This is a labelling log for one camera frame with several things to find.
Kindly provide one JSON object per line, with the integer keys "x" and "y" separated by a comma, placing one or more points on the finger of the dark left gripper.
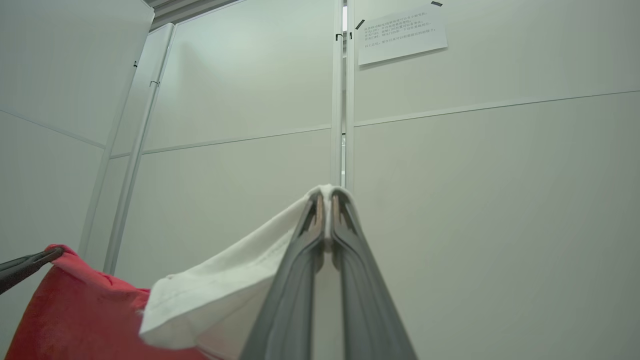
{"x": 35, "y": 259}
{"x": 20, "y": 277}

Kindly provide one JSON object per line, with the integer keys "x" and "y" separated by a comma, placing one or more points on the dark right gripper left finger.
{"x": 295, "y": 280}

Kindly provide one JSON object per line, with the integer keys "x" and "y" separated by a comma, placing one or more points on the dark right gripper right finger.
{"x": 365, "y": 300}

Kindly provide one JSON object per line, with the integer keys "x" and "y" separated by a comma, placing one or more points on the red and white basketball jersey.
{"x": 210, "y": 285}

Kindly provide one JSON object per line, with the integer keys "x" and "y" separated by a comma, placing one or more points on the white printed paper notice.
{"x": 400, "y": 35}

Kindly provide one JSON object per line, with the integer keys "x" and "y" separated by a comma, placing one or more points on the white partition post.
{"x": 337, "y": 100}
{"x": 135, "y": 150}

